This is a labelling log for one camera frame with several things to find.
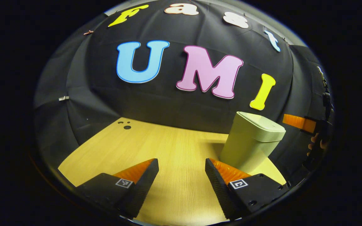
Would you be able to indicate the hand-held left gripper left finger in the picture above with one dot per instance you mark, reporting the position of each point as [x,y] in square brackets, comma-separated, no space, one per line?
[141,188]

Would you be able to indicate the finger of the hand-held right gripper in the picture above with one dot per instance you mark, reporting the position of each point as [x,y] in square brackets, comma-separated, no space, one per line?
[298,122]

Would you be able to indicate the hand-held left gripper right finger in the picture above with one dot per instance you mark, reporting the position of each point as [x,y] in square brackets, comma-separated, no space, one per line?
[218,188]

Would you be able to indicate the green desktop garbage bin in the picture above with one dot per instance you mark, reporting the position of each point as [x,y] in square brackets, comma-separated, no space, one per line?
[247,147]

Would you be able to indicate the wooden desktop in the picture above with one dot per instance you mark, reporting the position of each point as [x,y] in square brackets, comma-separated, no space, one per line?
[168,157]

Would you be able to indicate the silver cloth clip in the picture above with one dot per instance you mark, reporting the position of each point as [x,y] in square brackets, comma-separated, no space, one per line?
[63,98]

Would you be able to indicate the copper cloth clip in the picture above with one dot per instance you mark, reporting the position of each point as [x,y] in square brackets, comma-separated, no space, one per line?
[88,32]

